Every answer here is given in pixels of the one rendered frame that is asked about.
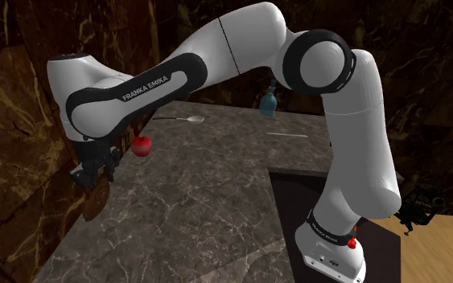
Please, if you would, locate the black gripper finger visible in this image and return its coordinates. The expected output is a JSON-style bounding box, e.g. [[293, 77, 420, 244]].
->
[[105, 146, 121, 183], [68, 166, 99, 192]]

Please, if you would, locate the red apple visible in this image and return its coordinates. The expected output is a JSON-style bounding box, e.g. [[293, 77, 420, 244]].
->
[[130, 135, 153, 158]]

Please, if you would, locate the silver spoon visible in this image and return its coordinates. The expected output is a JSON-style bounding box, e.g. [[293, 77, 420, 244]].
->
[[152, 114, 206, 125]]

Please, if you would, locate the blue glass bottle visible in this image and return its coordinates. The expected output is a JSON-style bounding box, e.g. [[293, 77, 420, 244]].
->
[[258, 79, 278, 117]]

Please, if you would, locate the thin white stick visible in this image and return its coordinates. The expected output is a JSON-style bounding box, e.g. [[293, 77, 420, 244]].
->
[[266, 132, 309, 139]]

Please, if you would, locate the dark robot stand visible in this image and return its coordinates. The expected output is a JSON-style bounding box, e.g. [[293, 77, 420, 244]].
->
[[268, 167, 405, 283]]

